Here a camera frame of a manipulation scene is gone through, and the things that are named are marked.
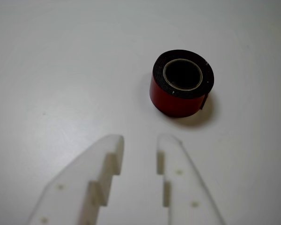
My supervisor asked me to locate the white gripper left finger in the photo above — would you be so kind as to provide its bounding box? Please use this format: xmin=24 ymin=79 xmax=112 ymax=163
xmin=25 ymin=134 xmax=125 ymax=225

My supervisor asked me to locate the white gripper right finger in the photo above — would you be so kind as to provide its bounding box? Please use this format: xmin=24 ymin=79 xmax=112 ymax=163
xmin=156 ymin=133 xmax=226 ymax=225

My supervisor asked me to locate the red tape roll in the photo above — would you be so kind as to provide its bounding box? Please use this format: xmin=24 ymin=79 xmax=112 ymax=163
xmin=148 ymin=49 xmax=215 ymax=118

